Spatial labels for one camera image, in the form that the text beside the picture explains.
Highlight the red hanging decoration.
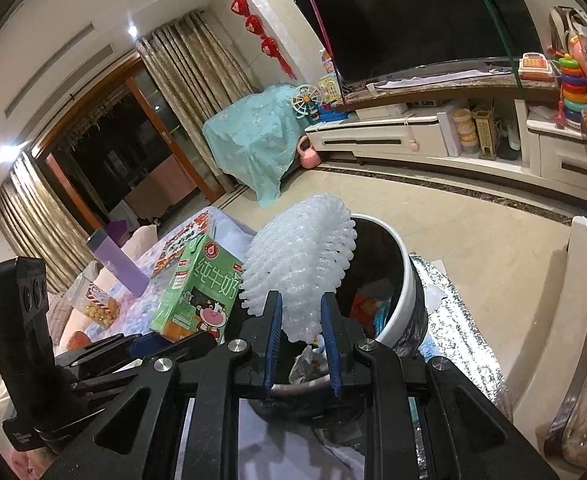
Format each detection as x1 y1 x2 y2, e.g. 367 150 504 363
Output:
230 0 297 80

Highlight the white TV cabinet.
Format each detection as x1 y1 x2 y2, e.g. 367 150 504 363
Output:
305 70 587 203

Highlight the rainbow ring stacker toy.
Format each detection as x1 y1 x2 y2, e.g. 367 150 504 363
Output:
554 51 587 131

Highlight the silver foil mat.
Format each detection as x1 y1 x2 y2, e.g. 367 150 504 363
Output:
407 251 515 424

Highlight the pink kettlebell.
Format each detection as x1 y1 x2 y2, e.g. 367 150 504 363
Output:
295 134 322 169

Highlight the round black trash bin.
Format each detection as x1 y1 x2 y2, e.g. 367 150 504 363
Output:
250 214 428 428

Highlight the clear cookie jar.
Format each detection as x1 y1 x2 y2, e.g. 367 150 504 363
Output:
64 260 120 330

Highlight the teal cloth covered furniture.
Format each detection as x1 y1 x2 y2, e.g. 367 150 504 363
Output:
202 84 304 207

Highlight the white foam fruit net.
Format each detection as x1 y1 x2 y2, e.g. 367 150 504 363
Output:
239 193 357 344

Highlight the beige curtain left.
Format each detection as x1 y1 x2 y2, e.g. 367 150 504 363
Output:
0 153 93 294

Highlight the black television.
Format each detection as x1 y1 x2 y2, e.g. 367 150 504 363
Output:
295 0 542 84

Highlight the floral tablecloth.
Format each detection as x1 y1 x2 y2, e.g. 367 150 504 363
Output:
80 206 256 341

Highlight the beige curtain right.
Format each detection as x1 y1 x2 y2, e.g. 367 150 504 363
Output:
135 11 254 192

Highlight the green milk carton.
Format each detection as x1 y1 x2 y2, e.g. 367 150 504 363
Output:
149 235 243 344

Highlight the red apple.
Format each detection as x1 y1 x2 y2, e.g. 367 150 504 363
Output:
66 330 92 351

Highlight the beige curtain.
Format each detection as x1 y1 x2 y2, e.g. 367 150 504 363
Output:
135 11 254 192
0 153 93 294

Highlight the ferris wheel toy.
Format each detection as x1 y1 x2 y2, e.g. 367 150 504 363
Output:
290 84 323 124

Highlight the purple tumbler with lid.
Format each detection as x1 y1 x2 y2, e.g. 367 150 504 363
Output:
86 228 149 297

